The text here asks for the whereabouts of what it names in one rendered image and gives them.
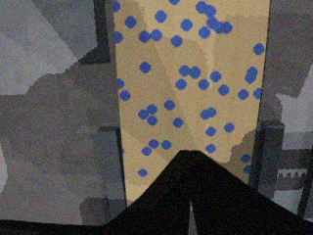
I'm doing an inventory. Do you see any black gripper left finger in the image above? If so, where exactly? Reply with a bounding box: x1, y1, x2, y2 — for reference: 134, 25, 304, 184
0, 150, 192, 235

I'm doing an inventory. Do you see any tan strip with blue dots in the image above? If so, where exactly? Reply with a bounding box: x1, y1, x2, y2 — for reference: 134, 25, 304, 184
113, 0, 270, 207

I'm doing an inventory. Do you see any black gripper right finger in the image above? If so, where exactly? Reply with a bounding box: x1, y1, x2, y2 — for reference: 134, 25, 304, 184
189, 150, 313, 235

